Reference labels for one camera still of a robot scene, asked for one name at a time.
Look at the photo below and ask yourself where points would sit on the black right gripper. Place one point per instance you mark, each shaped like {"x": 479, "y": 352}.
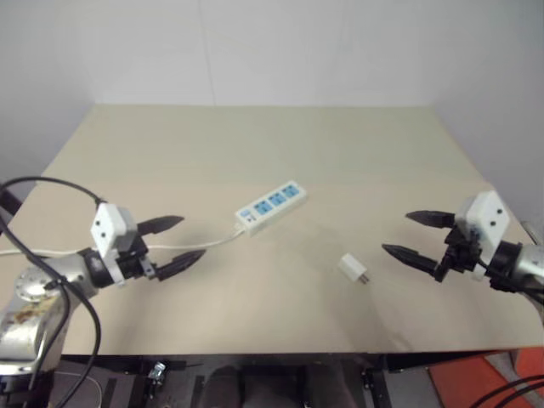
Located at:
{"x": 459, "y": 253}

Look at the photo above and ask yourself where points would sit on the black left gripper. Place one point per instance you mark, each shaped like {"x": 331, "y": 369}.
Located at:
{"x": 132, "y": 264}

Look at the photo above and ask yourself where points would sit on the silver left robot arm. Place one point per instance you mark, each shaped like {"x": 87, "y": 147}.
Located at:
{"x": 38, "y": 289}

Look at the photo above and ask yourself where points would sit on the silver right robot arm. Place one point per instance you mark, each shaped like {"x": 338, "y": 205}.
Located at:
{"x": 525, "y": 263}

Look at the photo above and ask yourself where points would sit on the white plug adapter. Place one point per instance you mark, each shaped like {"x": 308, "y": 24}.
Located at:
{"x": 353, "y": 268}

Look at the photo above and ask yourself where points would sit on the white and blue power strip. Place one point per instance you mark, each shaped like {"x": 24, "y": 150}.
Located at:
{"x": 272, "y": 207}

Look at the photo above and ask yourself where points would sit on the silver table clamp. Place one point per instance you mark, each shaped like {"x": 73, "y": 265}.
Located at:
{"x": 158, "y": 373}

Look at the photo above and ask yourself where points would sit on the orange floor mat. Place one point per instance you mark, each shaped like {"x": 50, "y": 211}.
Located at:
{"x": 489, "y": 378}

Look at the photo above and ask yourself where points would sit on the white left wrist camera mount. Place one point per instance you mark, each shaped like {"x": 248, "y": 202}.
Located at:
{"x": 109, "y": 229}

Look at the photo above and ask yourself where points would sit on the black table frame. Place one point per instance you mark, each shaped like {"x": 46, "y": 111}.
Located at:
{"x": 263, "y": 374}

